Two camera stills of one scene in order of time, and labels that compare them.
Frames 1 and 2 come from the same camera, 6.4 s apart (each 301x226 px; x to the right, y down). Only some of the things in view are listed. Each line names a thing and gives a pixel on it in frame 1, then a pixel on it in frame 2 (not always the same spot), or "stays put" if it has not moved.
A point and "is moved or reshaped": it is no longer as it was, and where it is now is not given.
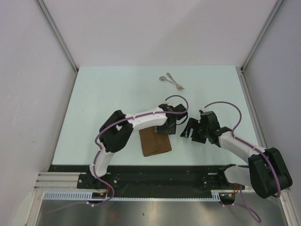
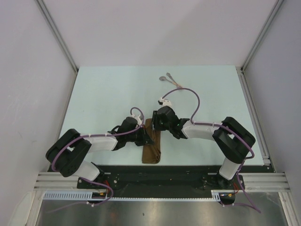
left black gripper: (170, 130) -> (145, 139)
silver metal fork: (178, 87) stays put
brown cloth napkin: (154, 143) is moved or reshaped
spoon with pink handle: (163, 78) stays put
